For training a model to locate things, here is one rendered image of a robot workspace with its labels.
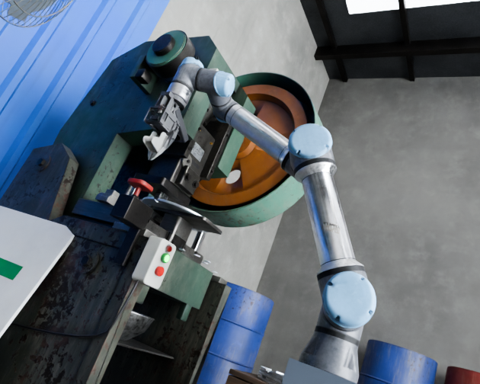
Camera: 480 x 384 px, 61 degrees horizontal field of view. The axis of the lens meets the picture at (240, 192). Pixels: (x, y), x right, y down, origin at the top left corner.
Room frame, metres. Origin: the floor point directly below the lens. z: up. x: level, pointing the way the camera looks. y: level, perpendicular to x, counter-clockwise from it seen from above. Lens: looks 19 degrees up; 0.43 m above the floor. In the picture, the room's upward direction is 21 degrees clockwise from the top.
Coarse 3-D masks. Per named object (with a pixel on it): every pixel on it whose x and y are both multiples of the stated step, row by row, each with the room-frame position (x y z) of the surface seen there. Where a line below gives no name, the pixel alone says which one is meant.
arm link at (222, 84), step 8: (200, 72) 1.11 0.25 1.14; (208, 72) 1.10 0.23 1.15; (216, 72) 1.09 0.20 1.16; (224, 72) 1.09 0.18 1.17; (200, 80) 1.11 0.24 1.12; (208, 80) 1.10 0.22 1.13; (216, 80) 1.09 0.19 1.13; (224, 80) 1.09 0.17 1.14; (232, 80) 1.11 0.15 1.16; (200, 88) 1.14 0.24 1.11; (208, 88) 1.12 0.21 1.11; (216, 88) 1.11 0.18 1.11; (224, 88) 1.10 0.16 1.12; (232, 88) 1.13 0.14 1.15; (208, 96) 1.17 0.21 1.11; (216, 96) 1.15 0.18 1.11; (224, 96) 1.13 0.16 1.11; (216, 104) 1.20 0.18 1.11
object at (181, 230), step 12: (168, 216) 1.47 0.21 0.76; (180, 216) 1.44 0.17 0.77; (192, 216) 1.38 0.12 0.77; (168, 228) 1.45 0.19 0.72; (180, 228) 1.46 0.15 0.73; (192, 228) 1.52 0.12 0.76; (204, 228) 1.47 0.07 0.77; (216, 228) 1.43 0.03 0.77; (168, 240) 1.44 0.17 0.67; (180, 240) 1.48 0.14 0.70
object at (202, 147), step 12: (204, 132) 1.52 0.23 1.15; (204, 144) 1.55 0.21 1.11; (192, 156) 1.52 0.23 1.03; (204, 156) 1.58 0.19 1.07; (156, 168) 1.53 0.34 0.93; (168, 168) 1.49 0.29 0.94; (180, 168) 1.49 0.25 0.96; (192, 168) 1.54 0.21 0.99; (168, 180) 1.48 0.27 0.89; (180, 180) 1.48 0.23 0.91; (192, 180) 1.52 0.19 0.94; (192, 192) 1.55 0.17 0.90
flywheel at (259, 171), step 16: (256, 96) 1.87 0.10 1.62; (272, 96) 1.80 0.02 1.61; (288, 96) 1.75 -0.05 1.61; (256, 112) 1.89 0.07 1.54; (272, 112) 1.82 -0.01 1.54; (288, 112) 1.76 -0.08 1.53; (304, 112) 1.68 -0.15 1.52; (288, 128) 1.75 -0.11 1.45; (240, 160) 1.86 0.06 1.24; (256, 160) 1.81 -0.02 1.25; (272, 160) 1.77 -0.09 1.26; (240, 176) 1.84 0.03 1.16; (256, 176) 1.80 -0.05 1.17; (272, 176) 1.71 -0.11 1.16; (288, 176) 1.69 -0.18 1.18; (208, 192) 1.88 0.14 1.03; (224, 192) 1.87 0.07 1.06; (240, 192) 1.78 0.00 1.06; (256, 192) 1.74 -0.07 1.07; (208, 208) 1.94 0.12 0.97; (224, 208) 1.84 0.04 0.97
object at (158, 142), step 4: (160, 136) 1.14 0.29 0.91; (164, 136) 1.15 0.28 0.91; (152, 140) 1.13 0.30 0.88; (156, 140) 1.14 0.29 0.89; (160, 140) 1.15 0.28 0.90; (164, 140) 1.16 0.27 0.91; (152, 144) 1.13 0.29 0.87; (156, 144) 1.14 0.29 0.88; (160, 144) 1.15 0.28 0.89; (156, 148) 1.15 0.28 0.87; (160, 148) 1.16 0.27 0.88; (164, 148) 1.16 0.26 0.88; (156, 152) 1.16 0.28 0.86; (160, 152) 1.16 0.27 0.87; (152, 156) 1.17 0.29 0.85; (156, 156) 1.17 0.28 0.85
